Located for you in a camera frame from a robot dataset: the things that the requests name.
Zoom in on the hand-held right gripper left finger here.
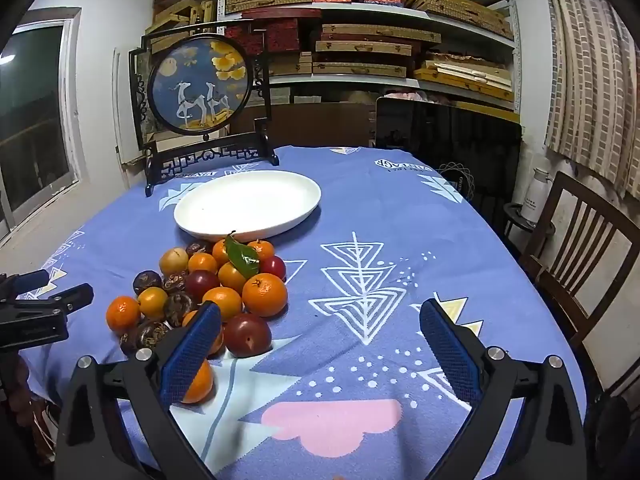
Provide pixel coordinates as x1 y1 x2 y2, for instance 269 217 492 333
54 301 223 480

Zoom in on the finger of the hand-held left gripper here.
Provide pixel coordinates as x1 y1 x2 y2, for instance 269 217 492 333
14 283 95 317
0 269 51 301

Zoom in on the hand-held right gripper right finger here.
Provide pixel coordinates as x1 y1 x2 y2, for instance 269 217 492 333
419 298 588 480

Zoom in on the heap of dark passion fruit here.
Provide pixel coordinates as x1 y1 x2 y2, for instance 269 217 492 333
119 240 213 356

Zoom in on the red plum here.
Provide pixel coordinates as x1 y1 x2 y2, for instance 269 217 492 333
223 313 273 358
185 270 221 303
259 255 287 281

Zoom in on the yellow plum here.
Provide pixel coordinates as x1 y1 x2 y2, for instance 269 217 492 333
137 287 169 322
159 246 189 277

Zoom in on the pile of small tangerines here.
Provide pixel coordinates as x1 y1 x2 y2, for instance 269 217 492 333
105 238 277 405

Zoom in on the large orange tangerine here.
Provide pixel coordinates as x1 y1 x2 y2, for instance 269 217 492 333
242 273 289 317

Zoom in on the white oval plate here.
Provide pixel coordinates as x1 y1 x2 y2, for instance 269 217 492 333
173 170 322 242

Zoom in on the dark wooden chair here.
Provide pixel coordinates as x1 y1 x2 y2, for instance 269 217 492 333
517 170 640 391

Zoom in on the round black side table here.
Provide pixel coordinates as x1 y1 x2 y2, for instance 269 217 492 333
502 202 556 256

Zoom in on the blue printed tablecloth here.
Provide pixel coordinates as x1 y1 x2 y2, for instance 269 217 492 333
15 145 588 480

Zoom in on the white thermos jug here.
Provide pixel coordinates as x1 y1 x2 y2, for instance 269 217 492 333
520 166 555 226

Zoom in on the round deer screen on stand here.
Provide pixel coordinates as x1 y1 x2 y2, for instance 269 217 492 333
129 20 280 197

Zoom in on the brown cardboard box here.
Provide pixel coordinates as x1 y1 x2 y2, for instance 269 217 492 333
227 102 378 148

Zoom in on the white metal shelf unit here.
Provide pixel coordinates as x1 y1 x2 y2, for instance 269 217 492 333
217 0 522 126

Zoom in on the beige striped curtain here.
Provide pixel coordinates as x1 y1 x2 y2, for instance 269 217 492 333
540 0 640 201

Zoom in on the window with white frame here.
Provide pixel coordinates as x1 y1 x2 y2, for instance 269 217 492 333
0 7 83 246

